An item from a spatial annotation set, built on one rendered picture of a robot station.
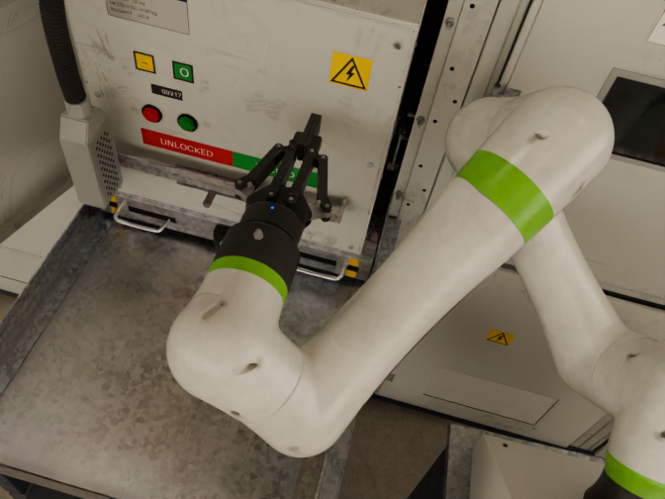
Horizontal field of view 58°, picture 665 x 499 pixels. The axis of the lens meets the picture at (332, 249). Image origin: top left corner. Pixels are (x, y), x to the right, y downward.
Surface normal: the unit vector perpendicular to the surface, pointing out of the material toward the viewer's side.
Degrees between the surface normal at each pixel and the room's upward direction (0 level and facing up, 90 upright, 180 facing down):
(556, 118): 30
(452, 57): 90
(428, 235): 41
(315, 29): 90
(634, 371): 76
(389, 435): 0
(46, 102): 90
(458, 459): 0
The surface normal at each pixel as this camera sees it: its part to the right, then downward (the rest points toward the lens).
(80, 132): -0.15, 0.35
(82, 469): 0.12, -0.61
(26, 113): 0.87, 0.44
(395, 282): -0.43, -0.43
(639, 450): -0.81, -0.12
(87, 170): -0.23, 0.75
